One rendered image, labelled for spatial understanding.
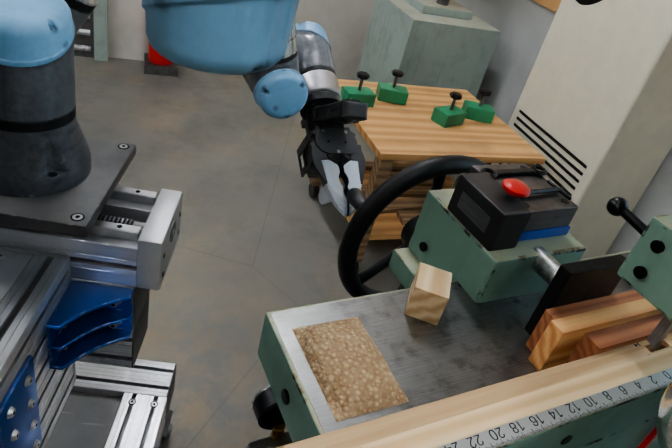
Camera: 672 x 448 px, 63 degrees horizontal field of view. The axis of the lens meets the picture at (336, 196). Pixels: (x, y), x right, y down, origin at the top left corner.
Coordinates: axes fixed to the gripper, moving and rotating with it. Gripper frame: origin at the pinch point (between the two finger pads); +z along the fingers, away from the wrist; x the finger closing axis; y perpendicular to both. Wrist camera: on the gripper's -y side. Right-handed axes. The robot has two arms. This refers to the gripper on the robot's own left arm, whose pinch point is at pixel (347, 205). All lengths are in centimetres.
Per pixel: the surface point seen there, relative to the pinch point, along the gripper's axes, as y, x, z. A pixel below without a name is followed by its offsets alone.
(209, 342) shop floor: 96, 2, -2
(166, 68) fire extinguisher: 184, -7, -173
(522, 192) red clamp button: -28.3, -5.1, 12.0
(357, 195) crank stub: -3.6, 0.1, 0.1
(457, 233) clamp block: -20.1, -2.0, 13.1
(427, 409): -28.4, 12.5, 30.8
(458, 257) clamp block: -18.9, -2.2, 15.5
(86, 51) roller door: 196, 33, -189
